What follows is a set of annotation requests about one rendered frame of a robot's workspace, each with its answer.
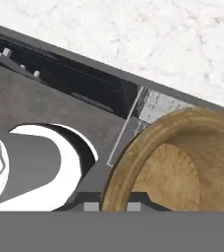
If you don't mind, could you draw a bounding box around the dark grey dishwasher door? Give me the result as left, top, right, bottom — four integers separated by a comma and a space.
0, 60, 129, 211

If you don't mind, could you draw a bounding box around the white and black round object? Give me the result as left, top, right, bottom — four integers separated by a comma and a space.
0, 122, 99, 213

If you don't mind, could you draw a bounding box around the dark dishwasher rack with pegs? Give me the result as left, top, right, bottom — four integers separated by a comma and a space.
0, 31, 118, 114

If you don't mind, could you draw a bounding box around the black dishwasher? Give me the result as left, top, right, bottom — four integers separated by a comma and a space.
0, 20, 224, 123

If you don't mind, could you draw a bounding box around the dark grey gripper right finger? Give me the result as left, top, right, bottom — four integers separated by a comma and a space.
127, 191, 171, 213

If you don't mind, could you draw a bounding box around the brown wooden bowl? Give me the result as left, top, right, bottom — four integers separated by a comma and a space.
100, 107, 224, 213

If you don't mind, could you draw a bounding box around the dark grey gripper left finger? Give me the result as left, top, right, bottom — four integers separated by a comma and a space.
65, 191, 102, 213

